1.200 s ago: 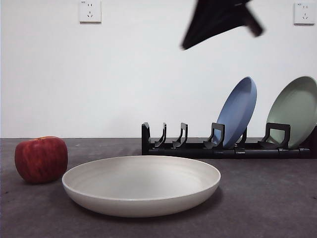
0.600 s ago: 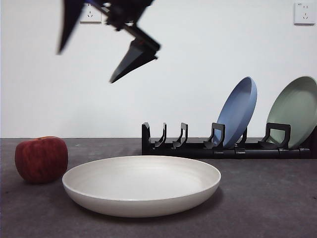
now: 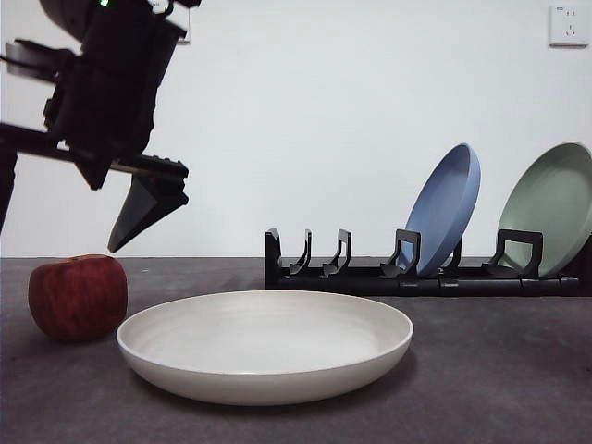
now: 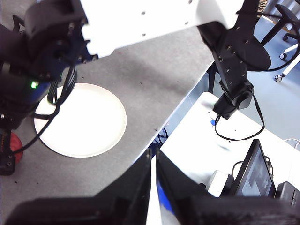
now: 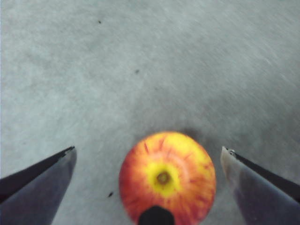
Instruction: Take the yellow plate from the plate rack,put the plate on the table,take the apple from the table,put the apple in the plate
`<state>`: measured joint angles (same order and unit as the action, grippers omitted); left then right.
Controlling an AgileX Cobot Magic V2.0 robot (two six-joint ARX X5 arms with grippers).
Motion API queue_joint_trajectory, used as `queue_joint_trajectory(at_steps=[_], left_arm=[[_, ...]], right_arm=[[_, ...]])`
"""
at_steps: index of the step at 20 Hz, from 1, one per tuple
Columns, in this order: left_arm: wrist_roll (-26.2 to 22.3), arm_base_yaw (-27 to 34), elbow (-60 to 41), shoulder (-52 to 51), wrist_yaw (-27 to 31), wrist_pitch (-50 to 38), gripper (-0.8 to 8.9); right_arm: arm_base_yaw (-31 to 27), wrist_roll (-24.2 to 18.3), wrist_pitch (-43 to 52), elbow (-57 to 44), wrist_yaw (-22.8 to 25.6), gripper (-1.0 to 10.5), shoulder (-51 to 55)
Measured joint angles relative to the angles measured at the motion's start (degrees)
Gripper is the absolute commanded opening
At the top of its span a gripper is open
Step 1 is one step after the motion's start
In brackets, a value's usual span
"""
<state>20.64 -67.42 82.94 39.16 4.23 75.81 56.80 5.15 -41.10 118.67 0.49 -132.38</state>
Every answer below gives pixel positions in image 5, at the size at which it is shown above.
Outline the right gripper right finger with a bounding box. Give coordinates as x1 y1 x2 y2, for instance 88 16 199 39
221 146 300 225

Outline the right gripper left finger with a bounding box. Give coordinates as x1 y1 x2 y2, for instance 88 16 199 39
0 146 77 225

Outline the red apple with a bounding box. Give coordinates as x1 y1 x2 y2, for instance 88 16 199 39
119 131 217 225

